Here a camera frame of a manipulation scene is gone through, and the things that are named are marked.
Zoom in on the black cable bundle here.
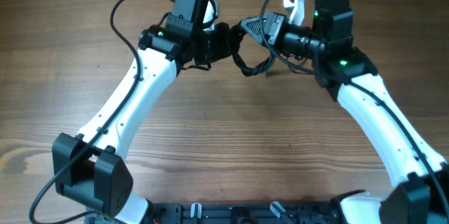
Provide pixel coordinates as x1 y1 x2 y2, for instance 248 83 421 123
229 23 278 77

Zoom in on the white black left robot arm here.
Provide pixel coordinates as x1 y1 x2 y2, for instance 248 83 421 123
52 0 230 223

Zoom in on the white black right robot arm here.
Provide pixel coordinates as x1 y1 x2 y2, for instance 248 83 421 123
239 0 448 223

